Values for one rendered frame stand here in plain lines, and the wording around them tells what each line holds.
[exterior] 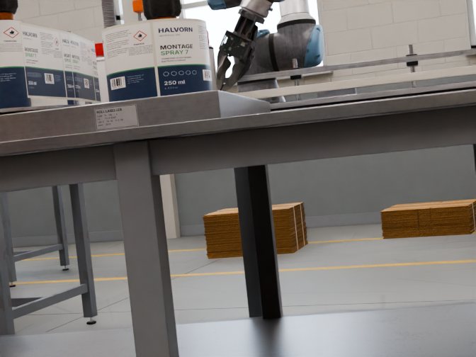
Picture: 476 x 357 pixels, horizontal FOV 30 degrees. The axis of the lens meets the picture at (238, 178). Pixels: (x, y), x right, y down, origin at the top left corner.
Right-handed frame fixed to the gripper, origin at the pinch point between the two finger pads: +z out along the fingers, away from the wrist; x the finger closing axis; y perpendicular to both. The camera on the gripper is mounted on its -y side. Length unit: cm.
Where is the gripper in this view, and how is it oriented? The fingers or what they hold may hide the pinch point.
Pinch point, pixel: (222, 88)
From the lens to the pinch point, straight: 228.4
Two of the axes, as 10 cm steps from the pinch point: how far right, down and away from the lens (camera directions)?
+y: -1.6, 0.5, -9.8
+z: -4.0, 9.1, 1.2
